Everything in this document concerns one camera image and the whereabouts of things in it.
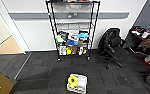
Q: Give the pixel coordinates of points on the black bag with grey print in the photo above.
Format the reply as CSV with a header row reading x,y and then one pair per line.
x,y
64,34

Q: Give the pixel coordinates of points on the dark office desk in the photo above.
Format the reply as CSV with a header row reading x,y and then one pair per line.
x,y
137,40

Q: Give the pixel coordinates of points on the light blue plush toy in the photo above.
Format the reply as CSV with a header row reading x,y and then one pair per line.
x,y
83,36

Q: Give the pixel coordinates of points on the small white wall socket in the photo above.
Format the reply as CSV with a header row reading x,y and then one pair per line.
x,y
70,15
75,14

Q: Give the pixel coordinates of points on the yellow green toy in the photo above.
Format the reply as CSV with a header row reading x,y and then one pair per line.
x,y
69,51

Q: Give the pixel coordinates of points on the small brown cardboard box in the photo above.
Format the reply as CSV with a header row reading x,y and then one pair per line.
x,y
84,42

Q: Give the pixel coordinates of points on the black office chair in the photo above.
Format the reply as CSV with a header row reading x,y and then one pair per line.
x,y
109,41

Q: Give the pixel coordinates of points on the tall brown box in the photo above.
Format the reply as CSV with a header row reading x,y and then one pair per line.
x,y
74,50

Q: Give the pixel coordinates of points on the pale basket with dark spots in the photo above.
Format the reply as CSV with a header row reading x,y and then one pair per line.
x,y
81,88

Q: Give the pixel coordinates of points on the yellow pineapple plush toy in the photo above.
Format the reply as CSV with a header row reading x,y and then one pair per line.
x,y
72,80

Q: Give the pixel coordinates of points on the white printed package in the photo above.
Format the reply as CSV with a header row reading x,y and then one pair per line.
x,y
62,50

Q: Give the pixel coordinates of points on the white and black package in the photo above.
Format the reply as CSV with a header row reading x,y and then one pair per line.
x,y
81,50

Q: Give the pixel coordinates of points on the green and white round toy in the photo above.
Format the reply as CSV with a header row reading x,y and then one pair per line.
x,y
60,40

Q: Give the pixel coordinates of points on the long grey wall band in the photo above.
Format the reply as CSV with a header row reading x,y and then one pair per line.
x,y
31,15

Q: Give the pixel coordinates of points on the blue cap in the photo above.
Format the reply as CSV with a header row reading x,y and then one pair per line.
x,y
71,42

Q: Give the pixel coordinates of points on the white door frame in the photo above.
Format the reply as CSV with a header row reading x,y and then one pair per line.
x,y
17,33

